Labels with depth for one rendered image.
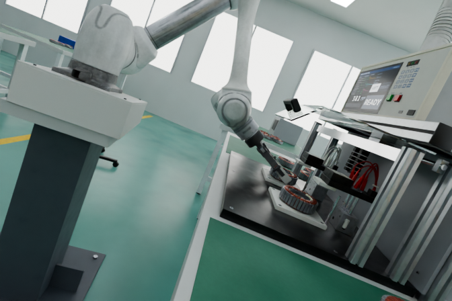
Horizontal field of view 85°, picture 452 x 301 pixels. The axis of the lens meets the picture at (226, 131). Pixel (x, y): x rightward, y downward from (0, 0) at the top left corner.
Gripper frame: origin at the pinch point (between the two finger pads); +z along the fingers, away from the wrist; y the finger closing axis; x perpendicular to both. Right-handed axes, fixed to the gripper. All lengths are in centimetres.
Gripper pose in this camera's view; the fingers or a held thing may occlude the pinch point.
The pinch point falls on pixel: (282, 173)
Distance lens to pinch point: 101.6
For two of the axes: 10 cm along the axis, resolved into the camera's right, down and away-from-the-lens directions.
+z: 6.3, 7.7, 0.6
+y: -0.5, 1.2, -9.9
